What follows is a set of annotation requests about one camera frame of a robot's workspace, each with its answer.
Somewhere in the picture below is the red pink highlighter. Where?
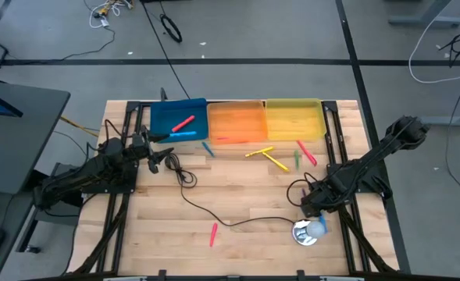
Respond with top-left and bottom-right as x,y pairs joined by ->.
171,114 -> 196,133

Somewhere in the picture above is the dark grey desk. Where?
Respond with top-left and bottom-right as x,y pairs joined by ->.
0,80 -> 84,281

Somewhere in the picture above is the grey desk foot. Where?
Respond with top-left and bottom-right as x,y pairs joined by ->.
419,105 -> 460,128
388,0 -> 460,29

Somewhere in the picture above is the yellow floor cable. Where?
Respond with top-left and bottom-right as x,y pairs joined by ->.
59,116 -> 100,138

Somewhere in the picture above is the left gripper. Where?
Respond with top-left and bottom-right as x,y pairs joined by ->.
130,132 -> 175,175

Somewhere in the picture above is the magenta pink highlighter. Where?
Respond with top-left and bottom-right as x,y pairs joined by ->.
209,222 -> 219,248

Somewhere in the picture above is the pink pen-style highlighter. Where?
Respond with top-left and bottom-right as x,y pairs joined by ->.
296,139 -> 318,167

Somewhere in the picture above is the white floor cable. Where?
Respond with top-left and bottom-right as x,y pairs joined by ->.
408,0 -> 460,85

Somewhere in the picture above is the white cable bundle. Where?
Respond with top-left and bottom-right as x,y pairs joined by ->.
88,0 -> 134,29

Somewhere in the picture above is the long black floor cable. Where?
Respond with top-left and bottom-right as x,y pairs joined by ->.
141,0 -> 191,101

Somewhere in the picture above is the orange translucent plastic bin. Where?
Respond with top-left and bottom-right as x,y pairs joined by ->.
207,98 -> 269,144

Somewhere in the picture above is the yellow highlighter with black print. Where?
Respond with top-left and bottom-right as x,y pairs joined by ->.
244,146 -> 276,158

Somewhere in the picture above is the blue plastic bin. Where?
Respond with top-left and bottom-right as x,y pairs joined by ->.
149,98 -> 209,144

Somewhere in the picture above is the yellow pen-style highlighter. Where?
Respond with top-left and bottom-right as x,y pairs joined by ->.
262,151 -> 291,173

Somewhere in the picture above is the yellow translucent plastic bin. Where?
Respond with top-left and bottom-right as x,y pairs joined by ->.
265,98 -> 327,142

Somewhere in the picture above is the black camera cable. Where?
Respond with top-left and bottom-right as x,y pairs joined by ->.
164,152 -> 298,228

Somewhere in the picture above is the thin black floor cable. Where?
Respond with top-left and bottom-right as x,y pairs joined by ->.
0,26 -> 116,77

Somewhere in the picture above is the teal blue marker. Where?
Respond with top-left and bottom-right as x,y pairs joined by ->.
201,140 -> 216,158

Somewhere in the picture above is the coiled black cable loop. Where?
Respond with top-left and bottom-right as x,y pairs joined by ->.
160,14 -> 184,44

